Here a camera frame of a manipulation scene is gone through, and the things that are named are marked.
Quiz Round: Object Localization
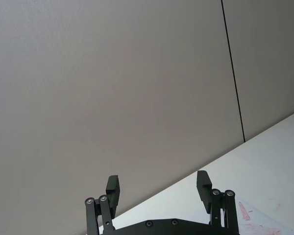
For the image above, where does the white table cloth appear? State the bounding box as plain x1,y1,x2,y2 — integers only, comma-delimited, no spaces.
82,107,294,235

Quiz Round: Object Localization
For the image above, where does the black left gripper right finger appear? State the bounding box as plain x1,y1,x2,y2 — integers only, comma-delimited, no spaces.
196,170,240,230

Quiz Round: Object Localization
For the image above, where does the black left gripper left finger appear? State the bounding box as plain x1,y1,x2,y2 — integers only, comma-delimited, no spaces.
84,174,121,235

